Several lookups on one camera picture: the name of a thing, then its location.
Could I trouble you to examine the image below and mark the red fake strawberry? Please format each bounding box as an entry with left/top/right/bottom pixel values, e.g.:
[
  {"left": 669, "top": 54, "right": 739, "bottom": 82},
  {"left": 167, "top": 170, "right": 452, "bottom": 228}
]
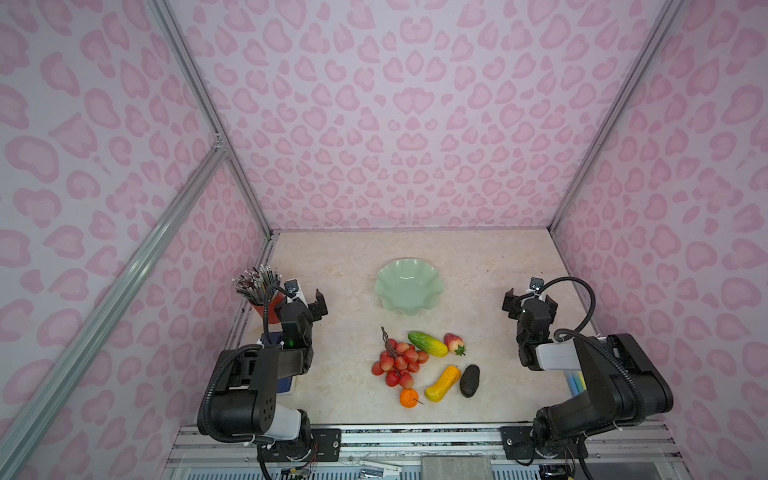
[{"left": 443, "top": 333, "right": 466, "bottom": 356}]

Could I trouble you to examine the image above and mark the green fake cucumber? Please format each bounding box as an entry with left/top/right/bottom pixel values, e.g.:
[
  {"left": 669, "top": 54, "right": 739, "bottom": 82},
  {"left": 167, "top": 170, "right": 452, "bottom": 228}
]
[{"left": 408, "top": 331, "right": 449, "bottom": 357}]

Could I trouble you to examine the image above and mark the dark fake avocado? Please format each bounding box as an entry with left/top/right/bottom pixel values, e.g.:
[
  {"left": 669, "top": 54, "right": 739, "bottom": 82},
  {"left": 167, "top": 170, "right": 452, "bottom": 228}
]
[{"left": 459, "top": 364, "right": 480, "bottom": 398}]

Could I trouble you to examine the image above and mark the red fake grape bunch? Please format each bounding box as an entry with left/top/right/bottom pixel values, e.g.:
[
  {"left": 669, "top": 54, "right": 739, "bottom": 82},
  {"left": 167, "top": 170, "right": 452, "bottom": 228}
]
[{"left": 370, "top": 328, "right": 430, "bottom": 389}]

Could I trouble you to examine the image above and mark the orange fake tangerine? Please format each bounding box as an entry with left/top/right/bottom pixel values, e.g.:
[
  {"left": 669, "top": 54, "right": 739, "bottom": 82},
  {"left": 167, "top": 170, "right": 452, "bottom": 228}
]
[{"left": 399, "top": 388, "right": 421, "bottom": 409}]

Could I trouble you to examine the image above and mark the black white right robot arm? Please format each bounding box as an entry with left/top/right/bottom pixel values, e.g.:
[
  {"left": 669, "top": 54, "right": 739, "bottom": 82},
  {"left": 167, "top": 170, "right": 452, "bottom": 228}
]
[{"left": 502, "top": 290, "right": 674, "bottom": 458}]

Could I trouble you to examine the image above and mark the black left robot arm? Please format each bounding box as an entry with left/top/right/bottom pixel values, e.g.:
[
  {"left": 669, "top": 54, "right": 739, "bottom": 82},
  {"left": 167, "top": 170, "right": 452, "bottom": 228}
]
[{"left": 197, "top": 291, "right": 328, "bottom": 450}]

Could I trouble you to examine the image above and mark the green scalloped fruit bowl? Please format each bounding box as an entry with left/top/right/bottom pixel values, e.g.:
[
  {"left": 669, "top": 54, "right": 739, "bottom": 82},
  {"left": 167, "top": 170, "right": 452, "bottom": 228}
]
[{"left": 374, "top": 258, "right": 444, "bottom": 316}]

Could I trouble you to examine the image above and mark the red pencil cup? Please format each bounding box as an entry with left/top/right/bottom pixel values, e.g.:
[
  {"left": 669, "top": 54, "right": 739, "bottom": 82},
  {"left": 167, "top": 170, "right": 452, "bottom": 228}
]
[{"left": 250, "top": 292, "right": 285, "bottom": 325}]

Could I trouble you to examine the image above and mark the bundle of pencils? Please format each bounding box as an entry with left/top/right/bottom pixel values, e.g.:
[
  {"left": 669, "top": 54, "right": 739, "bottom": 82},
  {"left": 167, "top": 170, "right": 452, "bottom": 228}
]
[{"left": 232, "top": 265, "right": 281, "bottom": 306}]

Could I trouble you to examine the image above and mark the blue book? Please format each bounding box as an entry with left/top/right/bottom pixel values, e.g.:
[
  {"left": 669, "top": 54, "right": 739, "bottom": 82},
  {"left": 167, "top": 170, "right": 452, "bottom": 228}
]
[{"left": 260, "top": 332, "right": 303, "bottom": 396}]

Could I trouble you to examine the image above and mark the coloured marker set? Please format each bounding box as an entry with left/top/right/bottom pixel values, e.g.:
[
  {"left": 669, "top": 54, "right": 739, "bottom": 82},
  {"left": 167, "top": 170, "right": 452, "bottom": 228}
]
[{"left": 565, "top": 371, "right": 586, "bottom": 397}]

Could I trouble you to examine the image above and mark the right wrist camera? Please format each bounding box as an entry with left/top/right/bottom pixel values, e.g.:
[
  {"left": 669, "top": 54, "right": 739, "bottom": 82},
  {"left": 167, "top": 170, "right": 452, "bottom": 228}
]
[{"left": 526, "top": 277, "right": 545, "bottom": 296}]

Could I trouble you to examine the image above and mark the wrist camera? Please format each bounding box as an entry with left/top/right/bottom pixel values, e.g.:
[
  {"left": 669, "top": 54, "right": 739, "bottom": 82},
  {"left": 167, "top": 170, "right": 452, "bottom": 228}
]
[
  {"left": 282, "top": 279, "right": 308, "bottom": 305},
  {"left": 526, "top": 277, "right": 545, "bottom": 296}
]

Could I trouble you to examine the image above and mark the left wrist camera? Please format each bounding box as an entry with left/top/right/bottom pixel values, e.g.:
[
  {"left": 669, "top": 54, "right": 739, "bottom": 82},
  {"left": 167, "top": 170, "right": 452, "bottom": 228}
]
[{"left": 282, "top": 279, "right": 308, "bottom": 305}]

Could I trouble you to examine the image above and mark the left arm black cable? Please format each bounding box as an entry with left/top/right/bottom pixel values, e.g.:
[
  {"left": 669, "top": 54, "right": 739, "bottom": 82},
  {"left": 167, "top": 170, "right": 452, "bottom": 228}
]
[{"left": 199, "top": 285, "right": 289, "bottom": 445}]

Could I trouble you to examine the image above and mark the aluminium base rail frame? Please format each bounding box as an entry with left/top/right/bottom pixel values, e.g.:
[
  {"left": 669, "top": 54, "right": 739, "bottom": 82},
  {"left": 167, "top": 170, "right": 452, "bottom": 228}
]
[{"left": 162, "top": 421, "right": 691, "bottom": 479}]

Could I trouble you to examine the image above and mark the diagonal aluminium frame bar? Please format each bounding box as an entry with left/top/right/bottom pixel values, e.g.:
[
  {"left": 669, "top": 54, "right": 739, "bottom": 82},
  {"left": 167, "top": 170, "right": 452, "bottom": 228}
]
[{"left": 1, "top": 146, "right": 228, "bottom": 479}]

